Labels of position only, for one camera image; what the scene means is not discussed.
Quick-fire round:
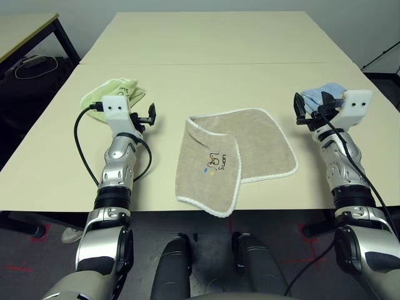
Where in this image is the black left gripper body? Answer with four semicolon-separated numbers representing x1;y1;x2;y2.
128;112;151;136

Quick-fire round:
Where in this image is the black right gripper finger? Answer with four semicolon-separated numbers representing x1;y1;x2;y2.
321;91;338;109
292;92;306;126

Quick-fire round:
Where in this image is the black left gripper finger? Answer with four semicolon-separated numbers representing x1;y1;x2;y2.
147;103;158;126

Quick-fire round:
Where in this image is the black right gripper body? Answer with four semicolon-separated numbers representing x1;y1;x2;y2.
296;104;341;132

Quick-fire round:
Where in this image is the beige towel with white trim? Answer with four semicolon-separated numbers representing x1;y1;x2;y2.
174;107;299;219

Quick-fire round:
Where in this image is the folded blue towel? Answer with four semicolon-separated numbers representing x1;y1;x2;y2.
300;82;348;113

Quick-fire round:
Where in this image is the folded green towel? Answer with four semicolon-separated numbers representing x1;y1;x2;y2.
80;79;148;123

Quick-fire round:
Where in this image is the black tripod bar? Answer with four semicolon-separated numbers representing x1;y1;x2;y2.
361;42;400;76

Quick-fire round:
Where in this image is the black bag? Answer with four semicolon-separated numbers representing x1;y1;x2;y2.
0;55;74;106

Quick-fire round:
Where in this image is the white shoe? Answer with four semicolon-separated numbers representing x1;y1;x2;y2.
61;227;84;244

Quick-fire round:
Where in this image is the grey right robot leg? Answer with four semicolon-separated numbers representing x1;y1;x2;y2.
232;232;294;298

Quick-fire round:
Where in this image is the black right camera cable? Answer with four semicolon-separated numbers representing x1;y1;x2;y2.
286;107;396;294

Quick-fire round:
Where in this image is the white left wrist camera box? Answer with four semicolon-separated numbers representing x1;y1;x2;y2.
100;95;134;138

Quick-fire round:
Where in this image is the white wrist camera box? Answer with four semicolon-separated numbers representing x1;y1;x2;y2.
100;95;134;138
336;89;374;129

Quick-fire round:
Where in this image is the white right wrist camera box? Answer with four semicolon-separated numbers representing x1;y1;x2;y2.
336;89;374;129

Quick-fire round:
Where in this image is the thin white cable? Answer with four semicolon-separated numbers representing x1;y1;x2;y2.
14;57;59;79

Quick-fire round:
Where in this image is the side table with black frame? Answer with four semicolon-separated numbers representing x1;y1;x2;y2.
0;12;81;63

